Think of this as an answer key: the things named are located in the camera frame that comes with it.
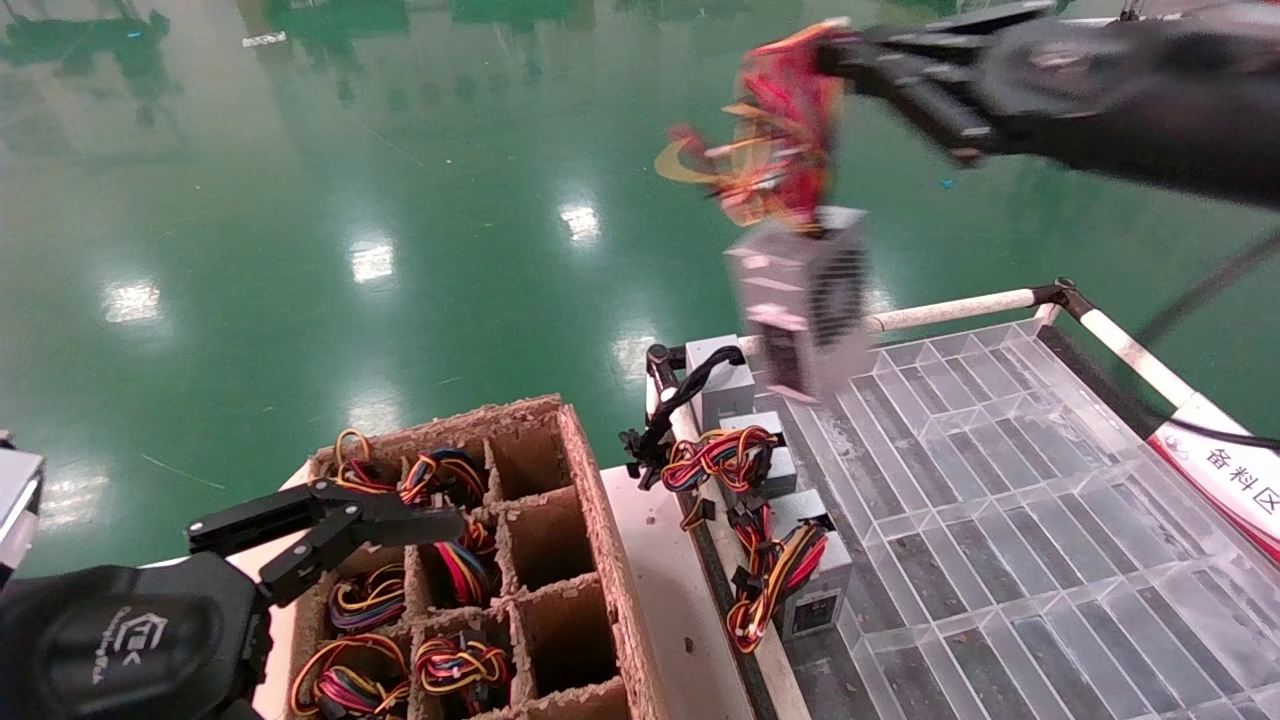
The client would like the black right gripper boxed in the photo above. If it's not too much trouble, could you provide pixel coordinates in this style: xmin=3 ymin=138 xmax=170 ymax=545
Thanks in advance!
xmin=815 ymin=5 xmax=1280 ymax=211

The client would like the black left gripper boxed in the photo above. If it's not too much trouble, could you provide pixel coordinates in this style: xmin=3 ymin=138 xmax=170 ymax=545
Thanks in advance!
xmin=0 ymin=478 xmax=466 ymax=720

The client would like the power supply with coloured wires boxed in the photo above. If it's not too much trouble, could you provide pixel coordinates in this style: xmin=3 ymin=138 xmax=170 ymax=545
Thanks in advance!
xmin=725 ymin=488 xmax=854 ymax=654
xmin=400 ymin=447 xmax=488 ymax=506
xmin=290 ymin=633 xmax=411 ymax=719
xmin=660 ymin=410 xmax=798 ymax=531
xmin=655 ymin=18 xmax=879 ymax=406
xmin=333 ymin=428 xmax=401 ymax=493
xmin=328 ymin=562 xmax=408 ymax=633
xmin=413 ymin=632 xmax=511 ymax=716
xmin=432 ymin=520 xmax=501 ymax=606

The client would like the brown cardboard divider box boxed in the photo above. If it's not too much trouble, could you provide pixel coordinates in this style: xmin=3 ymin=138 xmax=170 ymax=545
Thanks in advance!
xmin=285 ymin=393 xmax=671 ymax=720

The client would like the clear acrylic divider tray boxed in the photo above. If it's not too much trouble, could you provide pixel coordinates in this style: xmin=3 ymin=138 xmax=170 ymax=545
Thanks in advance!
xmin=770 ymin=318 xmax=1280 ymax=720

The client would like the white red label sign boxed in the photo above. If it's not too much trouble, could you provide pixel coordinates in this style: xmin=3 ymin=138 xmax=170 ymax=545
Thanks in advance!
xmin=1148 ymin=392 xmax=1280 ymax=566

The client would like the grey power supply black cable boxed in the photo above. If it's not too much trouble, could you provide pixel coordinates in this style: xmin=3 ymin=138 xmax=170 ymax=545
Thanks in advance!
xmin=620 ymin=335 xmax=758 ymax=491

